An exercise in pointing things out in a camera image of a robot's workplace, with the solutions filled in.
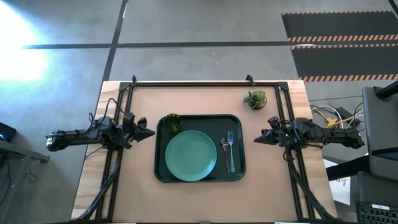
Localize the tan table mat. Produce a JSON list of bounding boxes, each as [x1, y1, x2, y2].
[[111, 85, 300, 223]]

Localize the green patterned cup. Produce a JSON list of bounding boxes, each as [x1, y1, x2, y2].
[[163, 113, 182, 134]]

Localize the black power adapter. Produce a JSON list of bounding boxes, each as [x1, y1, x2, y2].
[[337, 106, 354, 119]]

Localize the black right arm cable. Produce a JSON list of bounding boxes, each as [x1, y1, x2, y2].
[[279, 118, 326, 162]]

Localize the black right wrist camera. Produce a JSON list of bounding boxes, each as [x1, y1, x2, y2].
[[267, 116, 281, 129]]

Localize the black round tube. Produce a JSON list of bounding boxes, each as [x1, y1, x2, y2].
[[374, 80, 398, 101]]

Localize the white paper sheet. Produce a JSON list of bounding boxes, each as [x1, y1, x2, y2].
[[323, 158, 351, 206]]

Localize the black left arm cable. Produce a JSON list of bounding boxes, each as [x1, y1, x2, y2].
[[88, 97, 125, 125]]

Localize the white floor cable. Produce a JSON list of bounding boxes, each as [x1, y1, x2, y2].
[[310, 105, 343, 121]]

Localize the grey metal cabinet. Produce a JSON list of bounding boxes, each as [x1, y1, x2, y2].
[[362, 86, 398, 182]]

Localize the dark green plastic tray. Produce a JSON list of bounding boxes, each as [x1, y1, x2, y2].
[[154, 114, 247, 184]]

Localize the grey metal stand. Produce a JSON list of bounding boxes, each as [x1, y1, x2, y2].
[[0, 139, 51, 215]]

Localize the black flat beam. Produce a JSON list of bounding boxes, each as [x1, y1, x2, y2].
[[325, 154, 371, 182]]

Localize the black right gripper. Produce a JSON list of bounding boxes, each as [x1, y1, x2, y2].
[[254, 124, 293, 147]]

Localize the yellow floor cable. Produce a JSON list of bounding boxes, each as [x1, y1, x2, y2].
[[310, 104, 363, 128]]

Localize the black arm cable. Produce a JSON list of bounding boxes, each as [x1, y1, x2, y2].
[[88, 97, 125, 125], [279, 118, 326, 162]]

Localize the black mat orange-striped edge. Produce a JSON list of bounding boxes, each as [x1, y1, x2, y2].
[[281, 10, 398, 44], [290, 43, 398, 83]]

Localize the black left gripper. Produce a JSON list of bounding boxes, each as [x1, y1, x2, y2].
[[123, 111, 155, 149]]

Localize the black plastic crate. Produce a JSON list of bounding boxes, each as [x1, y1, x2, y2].
[[355, 200, 398, 224]]

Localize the black device blue light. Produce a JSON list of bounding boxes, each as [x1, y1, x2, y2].
[[0, 121, 17, 143]]

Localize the teal round plate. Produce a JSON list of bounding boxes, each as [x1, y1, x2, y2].
[[165, 129, 218, 182]]

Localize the iridescent metal fork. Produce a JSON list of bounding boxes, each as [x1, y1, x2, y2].
[[226, 130, 236, 174]]

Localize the dark metal spoon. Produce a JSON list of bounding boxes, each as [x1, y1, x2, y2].
[[220, 138, 231, 173]]

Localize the small potted succulent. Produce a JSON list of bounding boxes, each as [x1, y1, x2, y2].
[[243, 90, 268, 111]]

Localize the grey low box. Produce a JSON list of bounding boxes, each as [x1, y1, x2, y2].
[[356, 170, 398, 208]]

